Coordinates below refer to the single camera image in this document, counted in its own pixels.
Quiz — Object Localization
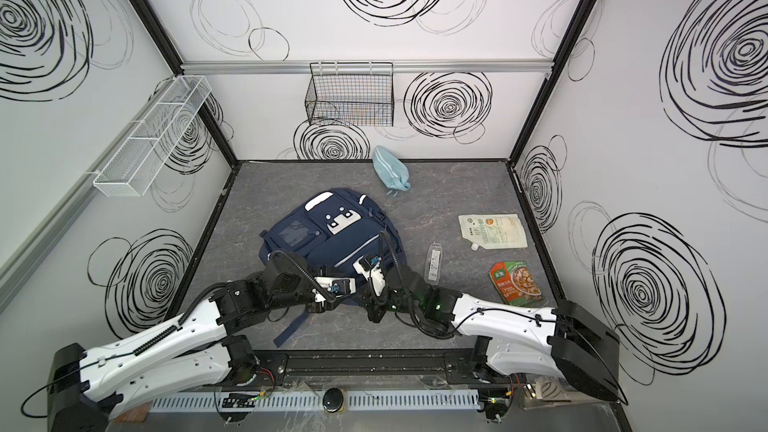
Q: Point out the white slotted cable duct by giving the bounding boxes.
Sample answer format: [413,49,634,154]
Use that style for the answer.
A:
[149,389,481,413]

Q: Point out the black wire basket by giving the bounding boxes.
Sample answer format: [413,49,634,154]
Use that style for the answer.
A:
[304,61,395,127]

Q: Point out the navy blue student backpack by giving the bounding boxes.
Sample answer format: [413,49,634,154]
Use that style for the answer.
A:
[259,188,407,346]

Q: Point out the light teal pencil pouch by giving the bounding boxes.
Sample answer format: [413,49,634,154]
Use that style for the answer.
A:
[372,146,411,195]

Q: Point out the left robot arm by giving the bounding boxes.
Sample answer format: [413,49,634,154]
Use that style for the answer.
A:
[40,251,362,431]

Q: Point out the white refill pouch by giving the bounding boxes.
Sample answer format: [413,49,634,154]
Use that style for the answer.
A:
[458,214,528,250]

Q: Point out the green snack packet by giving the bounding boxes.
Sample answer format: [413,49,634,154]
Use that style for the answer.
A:
[489,261,543,307]

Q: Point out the clear plastic stationery case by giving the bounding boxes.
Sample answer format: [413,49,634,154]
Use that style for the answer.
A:
[424,242,443,285]

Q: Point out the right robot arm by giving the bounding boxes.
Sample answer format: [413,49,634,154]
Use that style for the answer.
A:
[353,254,626,402]

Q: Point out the black round knob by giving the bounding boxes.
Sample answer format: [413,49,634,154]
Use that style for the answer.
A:
[322,387,345,414]

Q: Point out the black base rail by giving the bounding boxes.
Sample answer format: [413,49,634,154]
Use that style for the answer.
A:
[122,347,613,390]

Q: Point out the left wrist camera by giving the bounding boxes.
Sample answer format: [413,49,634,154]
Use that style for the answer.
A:
[315,277,356,296]

